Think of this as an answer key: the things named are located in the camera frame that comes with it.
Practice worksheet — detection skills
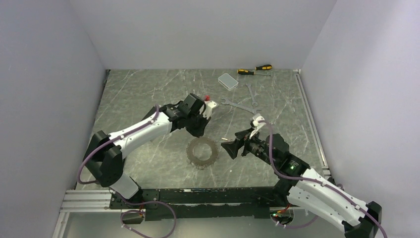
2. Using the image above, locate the white rectangular network switch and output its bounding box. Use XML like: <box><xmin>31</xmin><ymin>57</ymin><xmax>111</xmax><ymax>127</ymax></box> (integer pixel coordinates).
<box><xmin>218</xmin><ymin>73</ymin><xmax>239</xmax><ymax>91</ymax></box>

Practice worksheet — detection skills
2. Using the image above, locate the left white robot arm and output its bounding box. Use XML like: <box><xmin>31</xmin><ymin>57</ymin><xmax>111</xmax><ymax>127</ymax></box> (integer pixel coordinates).
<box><xmin>77</xmin><ymin>93</ymin><xmax>218</xmax><ymax>208</ymax></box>

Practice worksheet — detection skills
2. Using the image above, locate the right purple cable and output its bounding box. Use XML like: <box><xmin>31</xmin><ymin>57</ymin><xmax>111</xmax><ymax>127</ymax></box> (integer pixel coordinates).
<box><xmin>257</xmin><ymin>119</ymin><xmax>389</xmax><ymax>238</ymax></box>

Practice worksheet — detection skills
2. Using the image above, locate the far yellow-black screwdriver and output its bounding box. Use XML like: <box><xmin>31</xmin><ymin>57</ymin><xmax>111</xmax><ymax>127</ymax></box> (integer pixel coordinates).
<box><xmin>252</xmin><ymin>64</ymin><xmax>272</xmax><ymax>71</ymax></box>

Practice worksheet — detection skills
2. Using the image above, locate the small silver open-end wrench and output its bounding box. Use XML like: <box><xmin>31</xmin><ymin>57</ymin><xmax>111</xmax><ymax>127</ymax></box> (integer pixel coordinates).
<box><xmin>245</xmin><ymin>83</ymin><xmax>259</xmax><ymax>107</ymax></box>

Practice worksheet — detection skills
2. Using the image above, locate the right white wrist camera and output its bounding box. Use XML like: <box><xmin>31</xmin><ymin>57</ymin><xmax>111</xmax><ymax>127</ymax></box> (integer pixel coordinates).
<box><xmin>249</xmin><ymin>113</ymin><xmax>266</xmax><ymax>138</ymax></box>

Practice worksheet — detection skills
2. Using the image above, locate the yellow-black screwdriver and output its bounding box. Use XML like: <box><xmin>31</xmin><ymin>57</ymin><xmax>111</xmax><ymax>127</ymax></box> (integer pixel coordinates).
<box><xmin>252</xmin><ymin>64</ymin><xmax>272</xmax><ymax>71</ymax></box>
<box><xmin>237</xmin><ymin>69</ymin><xmax>270</xmax><ymax>76</ymax></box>

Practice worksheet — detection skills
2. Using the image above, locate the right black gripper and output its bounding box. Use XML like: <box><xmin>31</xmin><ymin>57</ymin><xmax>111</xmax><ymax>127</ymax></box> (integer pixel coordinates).
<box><xmin>221</xmin><ymin>127</ymin><xmax>277</xmax><ymax>167</ymax></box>

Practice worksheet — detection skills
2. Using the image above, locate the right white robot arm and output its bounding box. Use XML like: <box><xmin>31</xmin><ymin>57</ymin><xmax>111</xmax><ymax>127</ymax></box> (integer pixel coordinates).
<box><xmin>221</xmin><ymin>129</ymin><xmax>382</xmax><ymax>238</ymax></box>

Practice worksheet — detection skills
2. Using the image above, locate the silver toothed key organizer ring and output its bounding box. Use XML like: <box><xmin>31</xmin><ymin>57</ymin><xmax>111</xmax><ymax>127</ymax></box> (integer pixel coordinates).
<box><xmin>186</xmin><ymin>137</ymin><xmax>219</xmax><ymax>171</ymax></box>

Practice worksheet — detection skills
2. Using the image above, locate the large silver open-end wrench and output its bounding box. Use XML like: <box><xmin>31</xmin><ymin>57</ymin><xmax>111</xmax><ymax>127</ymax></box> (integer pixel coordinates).
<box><xmin>221</xmin><ymin>98</ymin><xmax>262</xmax><ymax>115</ymax></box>

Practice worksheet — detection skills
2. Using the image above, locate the near yellow-black screwdriver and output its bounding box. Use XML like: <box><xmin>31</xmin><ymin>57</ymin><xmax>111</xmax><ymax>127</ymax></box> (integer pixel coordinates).
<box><xmin>237</xmin><ymin>69</ymin><xmax>270</xmax><ymax>76</ymax></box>

